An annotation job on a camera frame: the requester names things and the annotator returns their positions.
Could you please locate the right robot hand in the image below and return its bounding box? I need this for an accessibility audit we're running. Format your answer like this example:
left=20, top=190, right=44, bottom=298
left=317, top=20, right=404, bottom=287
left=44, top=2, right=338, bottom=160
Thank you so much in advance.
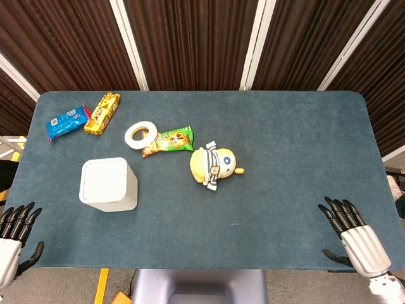
left=318, top=196, right=392, bottom=279

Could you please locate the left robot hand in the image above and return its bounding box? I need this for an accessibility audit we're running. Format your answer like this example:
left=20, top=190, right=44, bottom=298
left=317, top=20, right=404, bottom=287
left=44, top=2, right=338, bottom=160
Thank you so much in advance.
left=0, top=201, right=45, bottom=291

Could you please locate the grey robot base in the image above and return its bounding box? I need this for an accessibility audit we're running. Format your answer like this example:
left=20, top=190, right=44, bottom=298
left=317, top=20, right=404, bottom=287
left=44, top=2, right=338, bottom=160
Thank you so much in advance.
left=131, top=269, right=268, bottom=304

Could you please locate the white square container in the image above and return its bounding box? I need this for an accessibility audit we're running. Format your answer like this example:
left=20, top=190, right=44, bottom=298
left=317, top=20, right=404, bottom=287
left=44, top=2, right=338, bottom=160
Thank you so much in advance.
left=78, top=157, right=139, bottom=213

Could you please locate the orange box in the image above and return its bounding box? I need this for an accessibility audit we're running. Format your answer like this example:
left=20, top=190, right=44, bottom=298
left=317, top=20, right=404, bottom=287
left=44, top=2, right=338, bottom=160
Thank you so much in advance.
left=110, top=291, right=134, bottom=304

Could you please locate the blue snack packet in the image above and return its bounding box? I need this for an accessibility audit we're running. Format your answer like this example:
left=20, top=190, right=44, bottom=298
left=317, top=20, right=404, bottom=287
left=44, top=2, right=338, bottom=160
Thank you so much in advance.
left=46, top=102, right=92, bottom=143

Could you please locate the blue table mat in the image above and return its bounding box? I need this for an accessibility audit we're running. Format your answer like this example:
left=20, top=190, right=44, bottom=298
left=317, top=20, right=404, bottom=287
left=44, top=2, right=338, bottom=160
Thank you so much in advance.
left=0, top=90, right=405, bottom=272

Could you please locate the yellow snack packet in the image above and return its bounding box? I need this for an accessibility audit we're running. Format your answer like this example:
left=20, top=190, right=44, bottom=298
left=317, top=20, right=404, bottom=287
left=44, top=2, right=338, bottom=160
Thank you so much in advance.
left=84, top=91, right=122, bottom=137

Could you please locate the yellow plush duck toy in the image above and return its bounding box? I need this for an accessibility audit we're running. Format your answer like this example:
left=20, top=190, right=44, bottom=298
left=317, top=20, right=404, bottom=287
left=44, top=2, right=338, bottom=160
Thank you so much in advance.
left=189, top=141, right=245, bottom=192

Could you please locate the white tape roll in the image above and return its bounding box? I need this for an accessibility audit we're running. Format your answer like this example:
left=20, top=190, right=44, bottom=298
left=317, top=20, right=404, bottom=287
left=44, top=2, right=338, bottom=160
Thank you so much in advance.
left=124, top=120, right=158, bottom=149

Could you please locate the green orange snack packet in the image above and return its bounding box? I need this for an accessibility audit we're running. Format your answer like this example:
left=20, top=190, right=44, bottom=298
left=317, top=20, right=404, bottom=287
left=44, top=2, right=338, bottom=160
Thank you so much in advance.
left=141, top=125, right=194, bottom=159

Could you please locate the black cable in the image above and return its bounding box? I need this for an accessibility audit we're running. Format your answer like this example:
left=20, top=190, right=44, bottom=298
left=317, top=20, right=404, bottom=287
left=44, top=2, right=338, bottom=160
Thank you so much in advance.
left=125, top=269, right=139, bottom=297

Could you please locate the white folding screen frame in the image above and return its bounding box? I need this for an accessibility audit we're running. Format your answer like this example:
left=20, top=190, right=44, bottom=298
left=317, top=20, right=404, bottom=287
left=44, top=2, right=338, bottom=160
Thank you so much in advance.
left=0, top=0, right=405, bottom=162

